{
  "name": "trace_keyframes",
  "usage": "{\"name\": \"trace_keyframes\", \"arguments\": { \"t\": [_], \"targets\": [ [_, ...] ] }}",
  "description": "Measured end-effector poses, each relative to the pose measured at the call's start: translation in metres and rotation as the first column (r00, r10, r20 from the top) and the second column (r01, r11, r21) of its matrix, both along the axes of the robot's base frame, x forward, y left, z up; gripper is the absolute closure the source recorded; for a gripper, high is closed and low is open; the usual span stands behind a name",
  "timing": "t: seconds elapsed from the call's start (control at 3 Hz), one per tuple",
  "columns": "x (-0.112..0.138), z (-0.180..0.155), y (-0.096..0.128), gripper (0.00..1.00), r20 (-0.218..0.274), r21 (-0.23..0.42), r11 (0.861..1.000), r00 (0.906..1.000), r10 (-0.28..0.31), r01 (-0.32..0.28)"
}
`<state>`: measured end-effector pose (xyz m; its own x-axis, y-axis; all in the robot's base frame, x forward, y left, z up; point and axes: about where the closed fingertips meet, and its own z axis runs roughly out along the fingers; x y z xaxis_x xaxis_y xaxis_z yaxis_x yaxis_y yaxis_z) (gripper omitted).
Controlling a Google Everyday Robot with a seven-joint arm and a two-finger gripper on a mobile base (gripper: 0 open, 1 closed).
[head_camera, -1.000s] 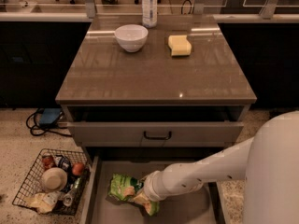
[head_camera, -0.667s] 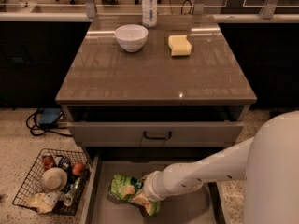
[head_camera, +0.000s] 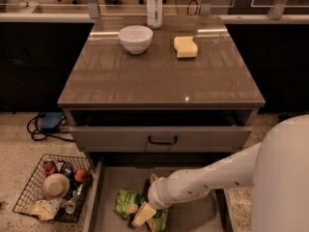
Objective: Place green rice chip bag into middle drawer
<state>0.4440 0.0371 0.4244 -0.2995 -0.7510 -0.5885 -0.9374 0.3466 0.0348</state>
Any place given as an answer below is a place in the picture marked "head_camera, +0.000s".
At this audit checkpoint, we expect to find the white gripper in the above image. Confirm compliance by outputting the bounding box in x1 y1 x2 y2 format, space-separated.
132 173 174 227

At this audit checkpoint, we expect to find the green rice chip bag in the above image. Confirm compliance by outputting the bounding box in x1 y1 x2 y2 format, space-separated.
115 188 168 232

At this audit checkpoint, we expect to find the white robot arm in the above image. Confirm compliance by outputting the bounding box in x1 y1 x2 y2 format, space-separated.
133 115 309 232

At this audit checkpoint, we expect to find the grey middle drawer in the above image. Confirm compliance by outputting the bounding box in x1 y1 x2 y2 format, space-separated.
82 161 237 232

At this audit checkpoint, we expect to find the grey drawer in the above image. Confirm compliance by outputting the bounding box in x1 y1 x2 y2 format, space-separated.
66 109 255 153
82 161 237 232

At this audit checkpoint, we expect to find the grey top drawer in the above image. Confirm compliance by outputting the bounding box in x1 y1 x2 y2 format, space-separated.
66 109 255 153

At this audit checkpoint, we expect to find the blue white snack bag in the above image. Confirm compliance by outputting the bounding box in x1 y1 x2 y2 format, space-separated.
56 160 73 178

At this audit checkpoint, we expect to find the grey drawer cabinet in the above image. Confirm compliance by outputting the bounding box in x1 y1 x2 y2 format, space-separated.
57 14 267 232

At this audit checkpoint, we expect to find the crumpled yellow snack bag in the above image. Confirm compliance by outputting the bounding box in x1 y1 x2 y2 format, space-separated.
25 198 66 221

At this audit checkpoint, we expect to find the red apple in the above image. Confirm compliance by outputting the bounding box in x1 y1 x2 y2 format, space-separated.
74 168 88 183

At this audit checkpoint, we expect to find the small glass bottle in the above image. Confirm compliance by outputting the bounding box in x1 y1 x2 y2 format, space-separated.
65 185 84 215

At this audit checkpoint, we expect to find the red soda can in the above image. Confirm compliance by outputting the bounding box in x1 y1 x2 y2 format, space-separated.
43 159 57 177

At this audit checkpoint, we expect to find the blue power adapter box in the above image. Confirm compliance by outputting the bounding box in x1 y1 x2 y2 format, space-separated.
40 112 64 131

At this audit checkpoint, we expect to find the yellow sponge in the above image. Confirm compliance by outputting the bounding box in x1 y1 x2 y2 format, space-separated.
174 37 198 58

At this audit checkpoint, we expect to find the white ceramic bowl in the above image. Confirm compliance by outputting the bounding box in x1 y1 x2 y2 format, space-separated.
118 25 154 54

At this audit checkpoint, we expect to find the clear plastic water bottle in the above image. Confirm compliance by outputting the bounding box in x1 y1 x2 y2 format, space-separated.
147 0 162 29

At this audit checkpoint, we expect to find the black wire basket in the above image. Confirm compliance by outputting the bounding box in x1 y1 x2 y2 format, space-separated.
13 154 93 223

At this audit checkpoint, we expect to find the black floor cable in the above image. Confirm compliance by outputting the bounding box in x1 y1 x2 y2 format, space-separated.
26 111 75 143

